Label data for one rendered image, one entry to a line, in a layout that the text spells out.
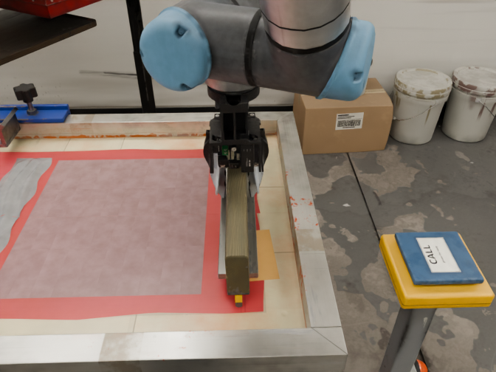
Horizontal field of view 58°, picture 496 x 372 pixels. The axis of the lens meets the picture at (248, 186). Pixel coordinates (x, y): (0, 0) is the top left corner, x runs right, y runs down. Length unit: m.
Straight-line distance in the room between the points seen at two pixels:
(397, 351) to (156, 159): 0.57
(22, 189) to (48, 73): 2.16
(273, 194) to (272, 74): 0.41
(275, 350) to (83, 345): 0.22
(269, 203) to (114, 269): 0.28
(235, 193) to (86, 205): 0.30
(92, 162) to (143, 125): 0.13
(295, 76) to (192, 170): 0.49
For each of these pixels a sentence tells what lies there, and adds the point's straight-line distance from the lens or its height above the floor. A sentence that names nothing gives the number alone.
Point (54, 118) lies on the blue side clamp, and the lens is 1.02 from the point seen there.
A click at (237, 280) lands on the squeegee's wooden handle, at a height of 1.01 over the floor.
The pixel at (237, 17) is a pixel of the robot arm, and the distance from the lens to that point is 0.45.
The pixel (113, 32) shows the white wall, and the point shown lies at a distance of 2.81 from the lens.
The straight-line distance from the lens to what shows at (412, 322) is 0.82.
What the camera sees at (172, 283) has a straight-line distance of 0.67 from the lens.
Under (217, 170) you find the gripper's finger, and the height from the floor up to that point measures 1.06.
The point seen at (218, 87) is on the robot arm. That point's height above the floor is 1.21.
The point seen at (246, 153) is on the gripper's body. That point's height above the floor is 1.12.
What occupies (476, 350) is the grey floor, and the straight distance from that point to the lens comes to 1.91.
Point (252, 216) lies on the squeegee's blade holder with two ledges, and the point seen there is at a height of 0.99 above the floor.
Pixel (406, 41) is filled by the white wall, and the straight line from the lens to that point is 2.93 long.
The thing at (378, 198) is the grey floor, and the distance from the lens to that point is 2.40.
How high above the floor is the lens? 1.46
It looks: 38 degrees down
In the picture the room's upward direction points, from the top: straight up
